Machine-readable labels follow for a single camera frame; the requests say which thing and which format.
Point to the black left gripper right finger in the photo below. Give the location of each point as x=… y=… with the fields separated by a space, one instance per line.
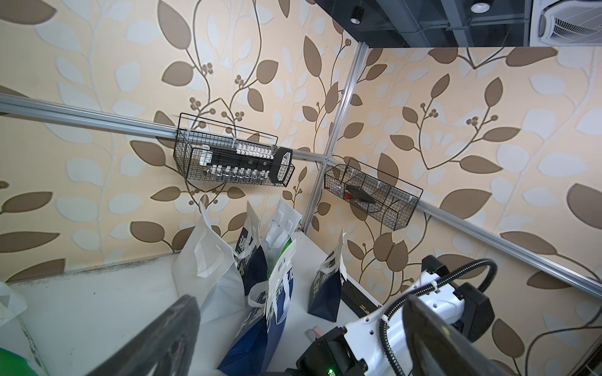
x=436 y=348

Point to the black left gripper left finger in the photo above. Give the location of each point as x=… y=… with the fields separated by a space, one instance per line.
x=164 y=347

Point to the small blue paper bag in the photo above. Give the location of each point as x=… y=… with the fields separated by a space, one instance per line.
x=261 y=331

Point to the navy blue paper bag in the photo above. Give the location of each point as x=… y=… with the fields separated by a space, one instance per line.
x=326 y=288

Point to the large green white bag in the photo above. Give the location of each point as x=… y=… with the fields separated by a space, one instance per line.
x=19 y=353

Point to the pink stapler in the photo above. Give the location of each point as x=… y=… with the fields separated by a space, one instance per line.
x=315 y=333

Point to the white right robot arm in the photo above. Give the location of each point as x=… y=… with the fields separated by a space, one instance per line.
x=376 y=344

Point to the black yellow flat case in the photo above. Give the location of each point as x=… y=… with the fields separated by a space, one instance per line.
x=357 y=300

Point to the white paper bag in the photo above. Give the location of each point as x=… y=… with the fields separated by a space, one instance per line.
x=205 y=270

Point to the dark navy small bag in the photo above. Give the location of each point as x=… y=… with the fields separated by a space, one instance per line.
x=249 y=255

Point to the small green paper bag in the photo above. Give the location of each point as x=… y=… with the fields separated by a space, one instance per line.
x=283 y=223

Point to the tool in right basket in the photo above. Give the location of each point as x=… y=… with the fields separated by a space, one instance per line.
x=357 y=195

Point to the black socket set holder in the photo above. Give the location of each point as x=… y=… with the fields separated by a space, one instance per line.
x=241 y=166

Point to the black wire basket right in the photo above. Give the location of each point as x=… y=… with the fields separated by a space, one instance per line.
x=396 y=199

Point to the black wire basket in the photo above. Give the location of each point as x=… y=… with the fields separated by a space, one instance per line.
x=396 y=199
x=194 y=131

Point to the black wire basket back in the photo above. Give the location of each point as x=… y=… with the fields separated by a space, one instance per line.
x=194 y=131

